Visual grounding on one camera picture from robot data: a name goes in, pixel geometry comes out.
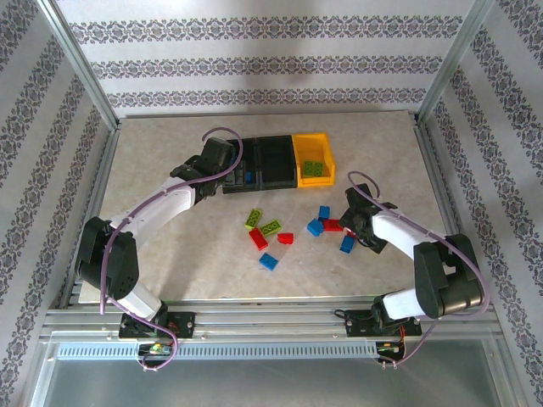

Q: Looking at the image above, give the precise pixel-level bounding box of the grey slotted cable duct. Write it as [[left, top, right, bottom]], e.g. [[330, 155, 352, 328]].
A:
[[54, 342, 381, 360]]

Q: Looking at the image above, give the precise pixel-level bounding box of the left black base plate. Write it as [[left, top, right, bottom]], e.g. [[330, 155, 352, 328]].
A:
[[118, 311, 197, 340]]

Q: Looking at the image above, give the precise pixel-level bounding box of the aluminium frame post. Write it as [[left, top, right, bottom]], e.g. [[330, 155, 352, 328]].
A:
[[417, 0, 496, 124], [36, 0, 122, 132]]

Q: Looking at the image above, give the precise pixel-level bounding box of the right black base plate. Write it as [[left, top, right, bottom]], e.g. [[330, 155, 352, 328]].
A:
[[345, 308, 423, 338]]

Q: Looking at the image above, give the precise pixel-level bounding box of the yellow plastic bin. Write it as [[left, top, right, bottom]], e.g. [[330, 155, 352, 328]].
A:
[[291, 132, 337, 189]]

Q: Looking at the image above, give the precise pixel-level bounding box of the black plastic bin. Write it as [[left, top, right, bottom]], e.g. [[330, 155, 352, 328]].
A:
[[220, 137, 260, 195], [255, 134, 298, 191]]

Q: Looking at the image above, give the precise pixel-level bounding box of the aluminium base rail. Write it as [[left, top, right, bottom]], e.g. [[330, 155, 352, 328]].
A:
[[40, 296, 504, 340]]

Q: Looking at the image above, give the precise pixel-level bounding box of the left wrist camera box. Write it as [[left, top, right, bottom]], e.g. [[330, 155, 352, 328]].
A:
[[201, 137, 235, 171]]

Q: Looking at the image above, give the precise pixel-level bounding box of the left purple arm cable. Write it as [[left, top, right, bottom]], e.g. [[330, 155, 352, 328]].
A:
[[99, 125, 245, 374]]

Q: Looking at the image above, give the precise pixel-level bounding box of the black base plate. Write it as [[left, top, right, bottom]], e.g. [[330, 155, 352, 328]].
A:
[[345, 308, 423, 338], [118, 311, 197, 340]]

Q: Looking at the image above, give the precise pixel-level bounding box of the thin aluminium table rail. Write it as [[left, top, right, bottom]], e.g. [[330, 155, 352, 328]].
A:
[[118, 109, 419, 120]]

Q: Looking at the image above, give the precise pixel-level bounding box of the grey metal panel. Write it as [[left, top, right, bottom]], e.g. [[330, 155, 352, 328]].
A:
[[25, 338, 525, 407]]

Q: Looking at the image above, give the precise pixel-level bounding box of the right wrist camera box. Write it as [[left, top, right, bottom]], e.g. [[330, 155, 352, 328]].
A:
[[344, 184, 378, 209]]

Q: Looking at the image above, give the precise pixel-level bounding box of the aluminium side rail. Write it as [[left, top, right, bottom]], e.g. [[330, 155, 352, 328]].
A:
[[57, 122, 122, 309], [414, 116, 487, 306]]

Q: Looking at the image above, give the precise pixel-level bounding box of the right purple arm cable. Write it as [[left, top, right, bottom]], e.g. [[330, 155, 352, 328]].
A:
[[346, 170, 492, 370]]

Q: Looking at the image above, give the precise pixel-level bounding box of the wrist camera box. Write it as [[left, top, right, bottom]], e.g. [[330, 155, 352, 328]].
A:
[[344, 184, 378, 209], [201, 137, 235, 171]]

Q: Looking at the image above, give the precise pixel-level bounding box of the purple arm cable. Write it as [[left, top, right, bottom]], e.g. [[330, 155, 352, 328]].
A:
[[99, 125, 245, 374], [346, 170, 492, 370]]

